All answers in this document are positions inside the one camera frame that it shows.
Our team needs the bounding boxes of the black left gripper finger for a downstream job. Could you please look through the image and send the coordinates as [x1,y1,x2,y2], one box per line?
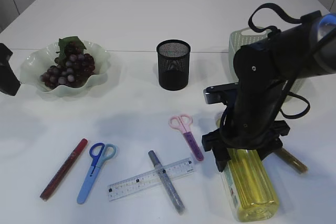
[0,43,20,96]

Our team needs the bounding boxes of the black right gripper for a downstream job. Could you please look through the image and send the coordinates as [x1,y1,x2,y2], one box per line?
[201,103,291,173]

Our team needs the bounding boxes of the yellow tea drink bottle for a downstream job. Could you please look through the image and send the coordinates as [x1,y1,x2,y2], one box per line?
[215,113,280,222]

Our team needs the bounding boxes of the purple artificial grape bunch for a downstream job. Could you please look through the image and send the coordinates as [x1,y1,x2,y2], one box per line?
[39,36,96,90]

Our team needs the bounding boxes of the pink scissors purple sheath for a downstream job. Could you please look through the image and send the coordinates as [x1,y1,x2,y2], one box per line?
[169,114,204,162]

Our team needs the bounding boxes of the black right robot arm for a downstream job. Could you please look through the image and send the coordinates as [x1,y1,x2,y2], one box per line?
[202,11,335,172]

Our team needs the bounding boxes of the pale green wavy glass plate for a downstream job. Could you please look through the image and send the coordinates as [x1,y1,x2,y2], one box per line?
[19,40,111,97]

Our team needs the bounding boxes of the gold glitter marker pen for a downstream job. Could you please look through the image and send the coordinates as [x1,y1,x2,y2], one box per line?
[275,148,308,174]

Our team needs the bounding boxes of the silver glitter marker pen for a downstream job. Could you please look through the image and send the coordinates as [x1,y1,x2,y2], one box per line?
[148,150,185,215]

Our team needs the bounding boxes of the clear plastic ruler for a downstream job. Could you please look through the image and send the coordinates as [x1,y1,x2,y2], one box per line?
[107,158,194,201]

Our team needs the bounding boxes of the red glitter marker pen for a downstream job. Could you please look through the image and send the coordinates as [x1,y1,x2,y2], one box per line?
[39,138,88,201]

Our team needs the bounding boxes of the green plastic woven basket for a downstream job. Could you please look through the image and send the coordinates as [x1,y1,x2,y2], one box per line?
[228,26,307,104]

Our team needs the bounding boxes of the black mesh pen holder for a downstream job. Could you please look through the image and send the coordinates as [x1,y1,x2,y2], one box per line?
[156,39,191,91]

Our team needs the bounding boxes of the blue scissors with sheath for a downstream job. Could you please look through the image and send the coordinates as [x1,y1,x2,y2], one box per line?
[76,142,117,205]

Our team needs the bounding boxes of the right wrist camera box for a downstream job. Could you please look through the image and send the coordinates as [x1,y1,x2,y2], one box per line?
[203,82,238,106]

